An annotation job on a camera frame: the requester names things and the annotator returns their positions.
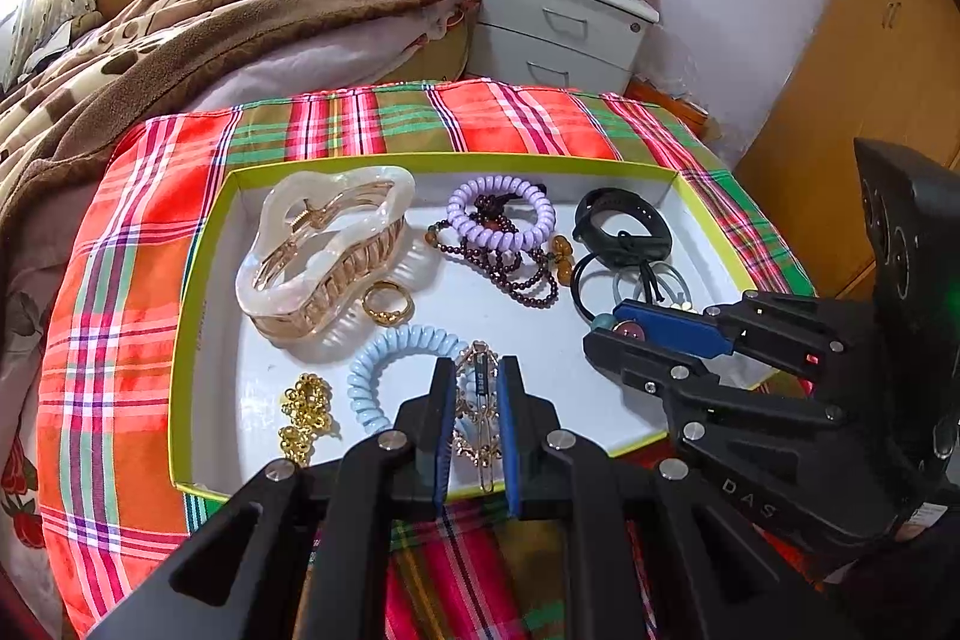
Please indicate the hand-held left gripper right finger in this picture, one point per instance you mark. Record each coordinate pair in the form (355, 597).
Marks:
(513, 445)

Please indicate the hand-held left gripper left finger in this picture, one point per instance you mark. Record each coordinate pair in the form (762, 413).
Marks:
(445, 437)

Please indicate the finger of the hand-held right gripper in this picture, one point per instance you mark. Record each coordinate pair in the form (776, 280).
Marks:
(675, 329)
(645, 370)

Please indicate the gold metal hair clip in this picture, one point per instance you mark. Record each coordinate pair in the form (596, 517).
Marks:
(480, 437)

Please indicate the grey hair elastic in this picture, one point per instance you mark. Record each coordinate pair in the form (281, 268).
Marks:
(679, 276)

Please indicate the black hair elastic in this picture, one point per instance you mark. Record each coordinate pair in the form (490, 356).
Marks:
(576, 287)

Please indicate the white box with green rim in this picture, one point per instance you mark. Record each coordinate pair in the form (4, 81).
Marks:
(262, 370)

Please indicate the black wristband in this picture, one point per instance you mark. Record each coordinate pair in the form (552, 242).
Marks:
(592, 212)

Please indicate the pearly hair claw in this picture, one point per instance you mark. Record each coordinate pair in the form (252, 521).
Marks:
(285, 287)

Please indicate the orange box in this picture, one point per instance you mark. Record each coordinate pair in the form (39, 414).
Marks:
(675, 104)

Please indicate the grey nightstand with drawers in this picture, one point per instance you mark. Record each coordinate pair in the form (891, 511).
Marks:
(555, 48)

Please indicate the red green plaid cloth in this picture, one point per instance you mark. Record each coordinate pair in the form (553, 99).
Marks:
(112, 310)

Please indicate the lilac bed sheet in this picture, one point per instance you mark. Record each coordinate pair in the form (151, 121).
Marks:
(315, 63)

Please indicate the white floral bed sheet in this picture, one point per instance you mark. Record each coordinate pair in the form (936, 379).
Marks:
(22, 385)

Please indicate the brown paw print blanket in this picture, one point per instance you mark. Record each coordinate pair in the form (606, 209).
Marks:
(187, 33)

